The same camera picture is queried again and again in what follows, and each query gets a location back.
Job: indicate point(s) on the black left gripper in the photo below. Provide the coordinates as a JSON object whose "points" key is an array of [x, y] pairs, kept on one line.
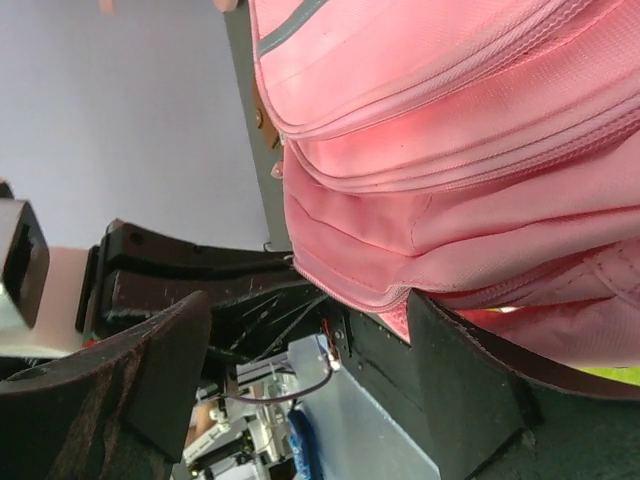
{"points": [[257, 302]]}

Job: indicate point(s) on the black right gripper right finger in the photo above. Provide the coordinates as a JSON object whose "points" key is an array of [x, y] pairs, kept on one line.
{"points": [[498, 411]]}

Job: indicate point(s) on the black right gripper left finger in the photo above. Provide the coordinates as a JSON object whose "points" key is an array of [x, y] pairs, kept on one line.
{"points": [[119, 409]]}

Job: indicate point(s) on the pink student backpack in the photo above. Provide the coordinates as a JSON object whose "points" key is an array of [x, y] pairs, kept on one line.
{"points": [[485, 153]]}

